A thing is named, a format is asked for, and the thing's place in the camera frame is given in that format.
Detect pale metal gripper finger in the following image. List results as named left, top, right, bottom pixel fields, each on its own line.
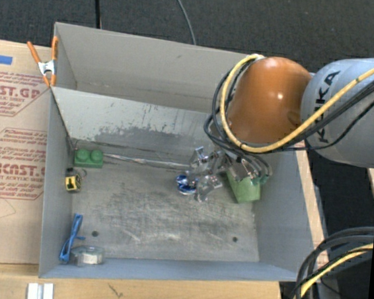
left=194, top=174, right=224, bottom=205
left=184, top=145, right=210, bottom=189

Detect blue and white small object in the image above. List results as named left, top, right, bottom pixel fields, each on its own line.
left=173, top=173, right=200, bottom=197

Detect pale green box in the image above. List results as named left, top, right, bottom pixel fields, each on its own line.
left=223, top=169, right=264, bottom=206

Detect grey metal bin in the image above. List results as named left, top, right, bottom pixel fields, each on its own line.
left=27, top=21, right=335, bottom=299

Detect green toy brick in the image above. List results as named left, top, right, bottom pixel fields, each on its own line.
left=73, top=147, right=106, bottom=170

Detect yellow and black tape measure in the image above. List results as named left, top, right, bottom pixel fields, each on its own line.
left=63, top=167, right=85, bottom=194

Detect grey tape roll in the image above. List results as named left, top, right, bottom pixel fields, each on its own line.
left=69, top=243, right=106, bottom=269

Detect blue sunglasses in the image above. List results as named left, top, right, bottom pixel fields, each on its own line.
left=58, top=212, right=89, bottom=266

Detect brown cardboard board, red print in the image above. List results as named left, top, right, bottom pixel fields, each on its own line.
left=0, top=38, right=63, bottom=271

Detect thin grey wire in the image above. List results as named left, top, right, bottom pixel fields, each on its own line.
left=101, top=152, right=190, bottom=172

